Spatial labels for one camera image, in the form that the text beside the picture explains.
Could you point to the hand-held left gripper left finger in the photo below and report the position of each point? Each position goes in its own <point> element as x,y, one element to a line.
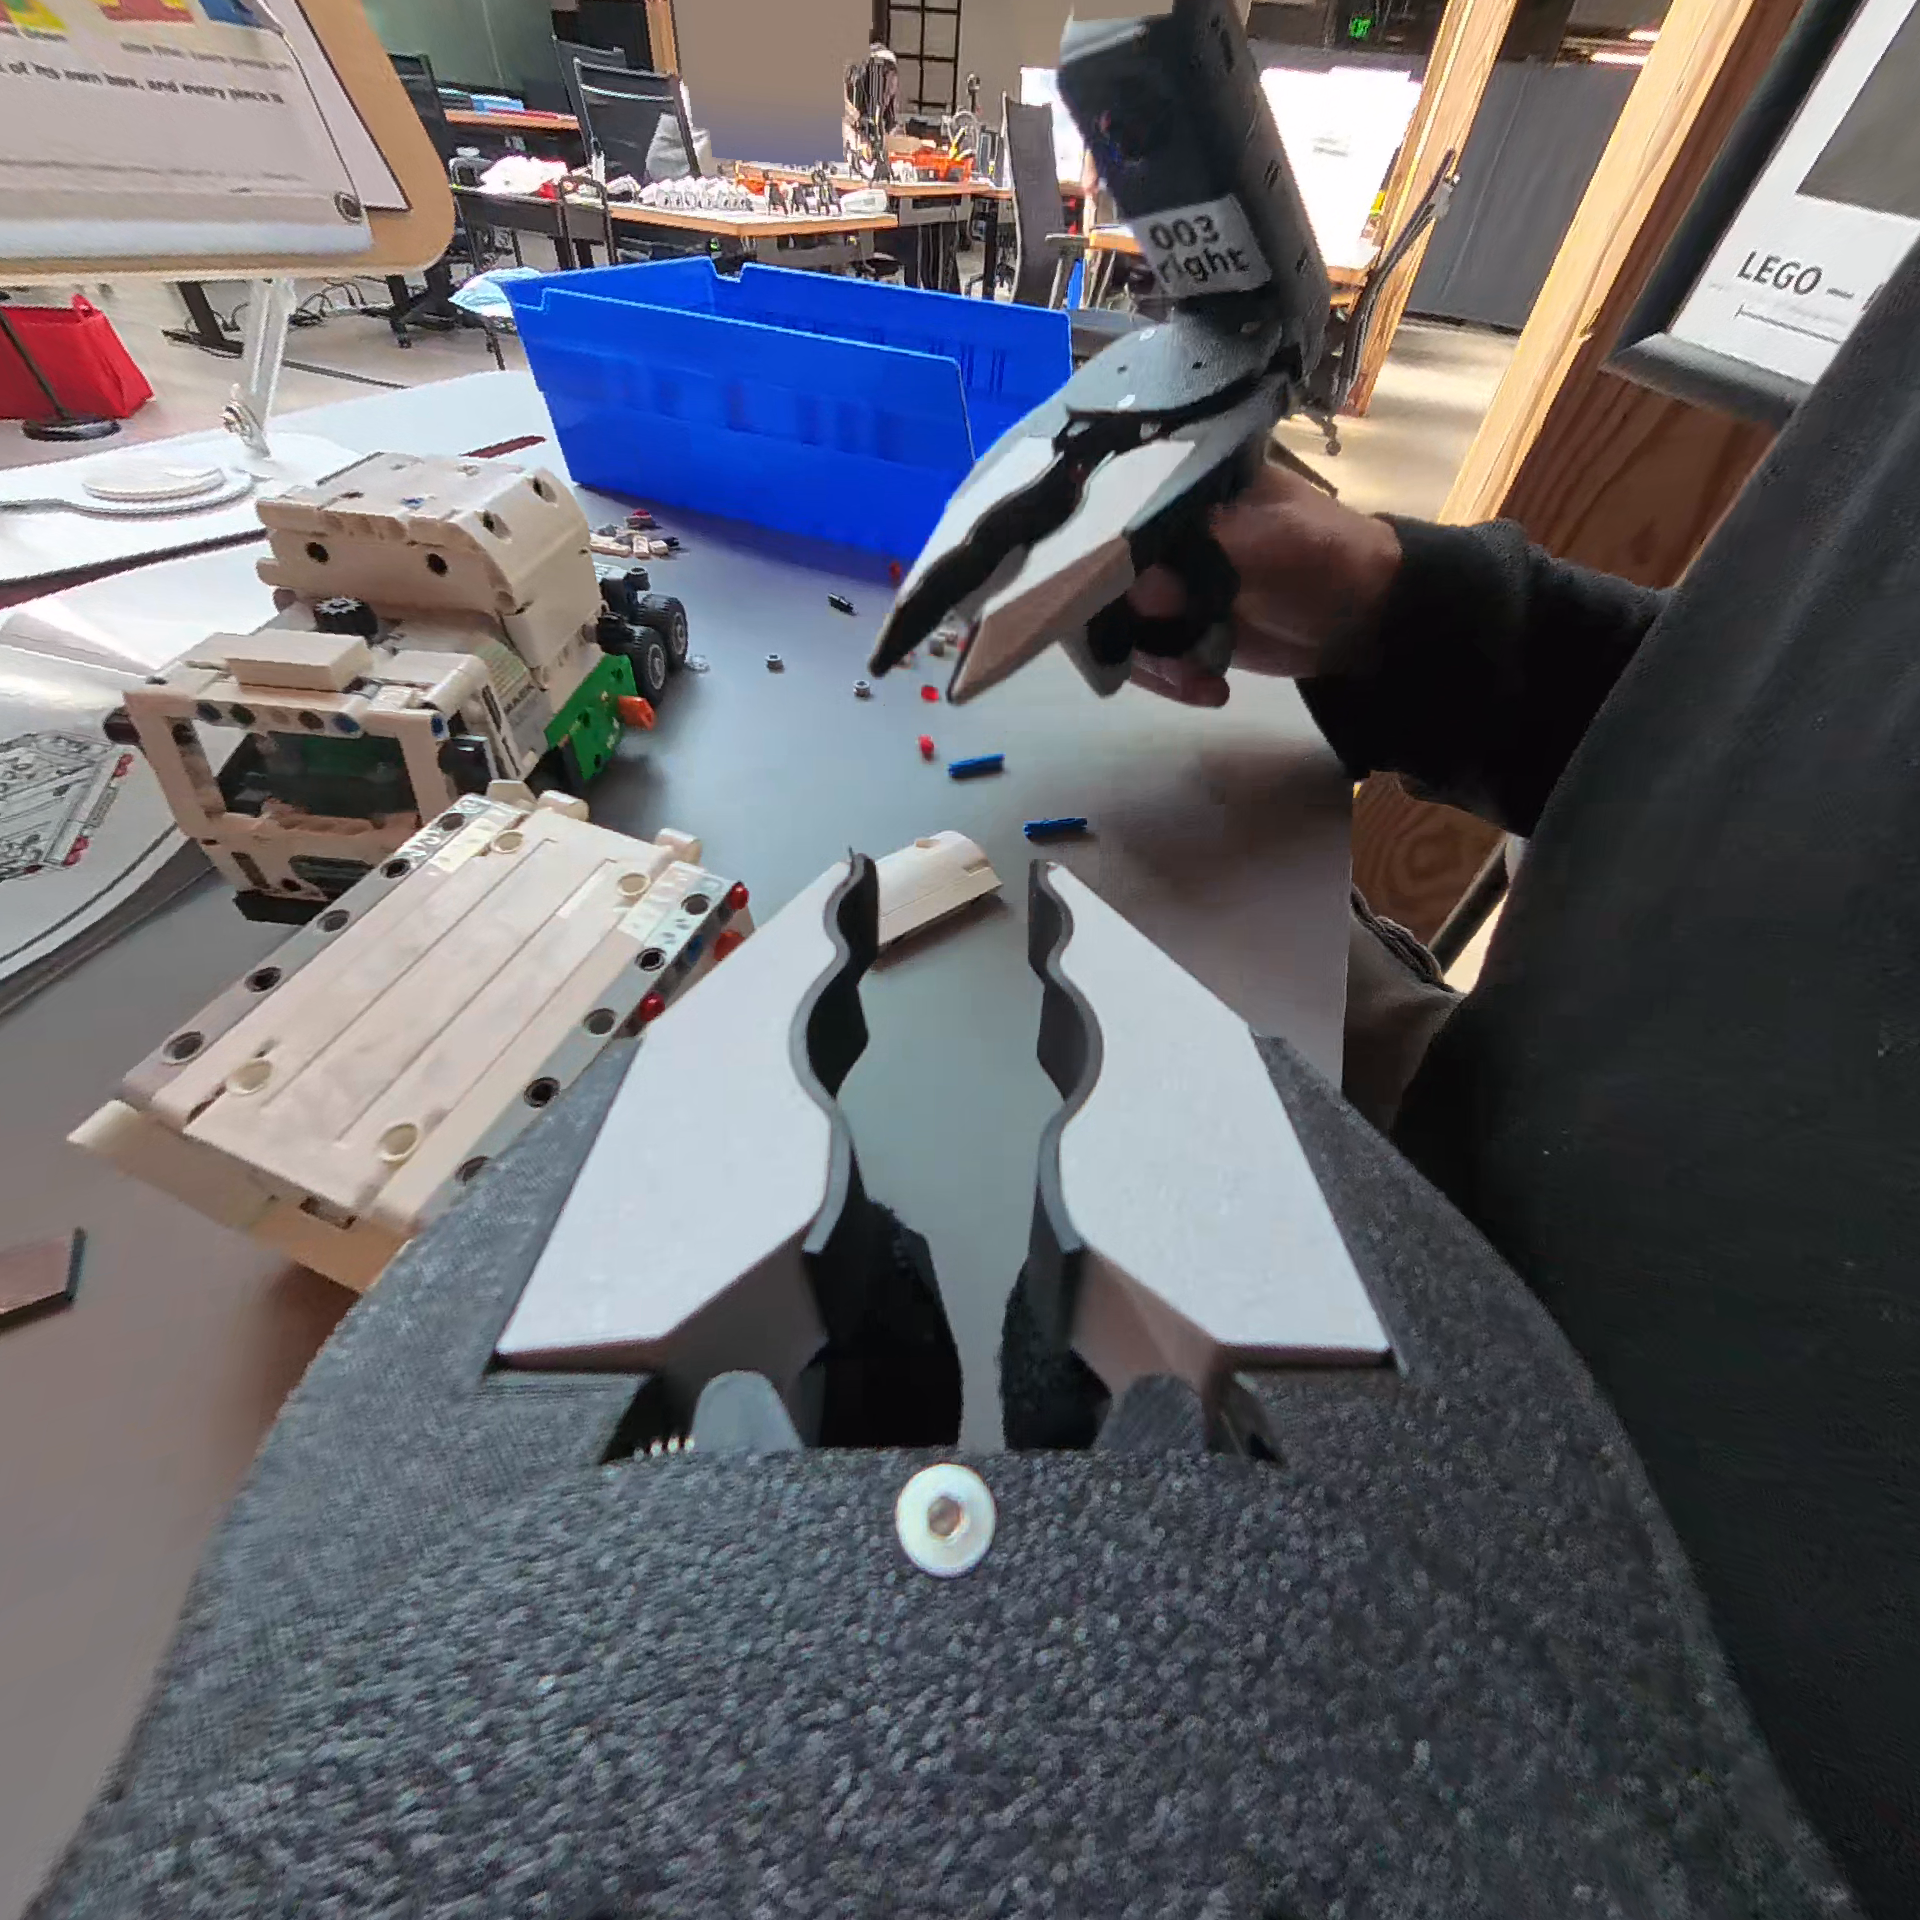
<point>689,1185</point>

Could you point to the laminated instruction sheet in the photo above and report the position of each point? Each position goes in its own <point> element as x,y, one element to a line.
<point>180,135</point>

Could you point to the clear plastic bag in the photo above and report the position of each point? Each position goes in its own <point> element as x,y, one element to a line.
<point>482,292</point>

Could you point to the blue plastic bin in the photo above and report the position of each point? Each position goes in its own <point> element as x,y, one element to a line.
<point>748,406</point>

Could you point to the white lego panel assembly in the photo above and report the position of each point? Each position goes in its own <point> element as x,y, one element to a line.
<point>406,1020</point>

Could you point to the brown flat tile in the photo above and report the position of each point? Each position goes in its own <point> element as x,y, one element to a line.
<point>37,1279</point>

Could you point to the wooden post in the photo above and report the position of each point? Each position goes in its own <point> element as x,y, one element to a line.
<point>1440,181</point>
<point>1621,226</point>

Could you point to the pile of small lego pieces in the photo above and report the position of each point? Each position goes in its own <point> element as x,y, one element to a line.
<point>630,538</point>

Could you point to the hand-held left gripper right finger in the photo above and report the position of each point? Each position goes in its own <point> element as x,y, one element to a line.
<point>1216,1199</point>

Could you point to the white board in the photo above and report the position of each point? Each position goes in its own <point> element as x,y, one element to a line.
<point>1343,150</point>

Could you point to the person's right forearm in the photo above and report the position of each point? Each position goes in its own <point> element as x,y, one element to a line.
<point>1486,661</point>

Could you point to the long wooden work table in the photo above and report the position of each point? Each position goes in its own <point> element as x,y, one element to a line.
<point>748,220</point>

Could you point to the white mat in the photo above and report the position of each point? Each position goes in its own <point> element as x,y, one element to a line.
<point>90,544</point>

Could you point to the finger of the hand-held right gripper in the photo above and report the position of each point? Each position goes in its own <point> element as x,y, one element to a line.
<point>1072,578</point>
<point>983,503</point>

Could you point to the lego instruction booklet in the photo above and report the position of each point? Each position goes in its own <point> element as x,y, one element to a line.
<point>60,811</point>

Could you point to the white curved lego piece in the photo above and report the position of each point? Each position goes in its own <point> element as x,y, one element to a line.
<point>938,885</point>

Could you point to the dark red tape strip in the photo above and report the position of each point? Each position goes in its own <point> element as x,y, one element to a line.
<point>503,443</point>

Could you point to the wooden sign board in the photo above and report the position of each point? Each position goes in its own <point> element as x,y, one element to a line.
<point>412,181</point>

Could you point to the person's right hand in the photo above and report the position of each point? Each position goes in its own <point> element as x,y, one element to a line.
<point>1319,586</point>

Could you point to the clear acrylic stand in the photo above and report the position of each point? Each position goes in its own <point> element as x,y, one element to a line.
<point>263,376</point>

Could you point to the black office chair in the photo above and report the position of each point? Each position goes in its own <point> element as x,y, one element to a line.
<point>630,120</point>

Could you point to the red bag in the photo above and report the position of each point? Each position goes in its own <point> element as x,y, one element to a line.
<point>75,359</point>

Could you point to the white and green lego truck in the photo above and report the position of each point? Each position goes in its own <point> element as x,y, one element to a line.
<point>420,569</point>

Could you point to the black framed poster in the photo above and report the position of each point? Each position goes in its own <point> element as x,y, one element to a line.
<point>1754,300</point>

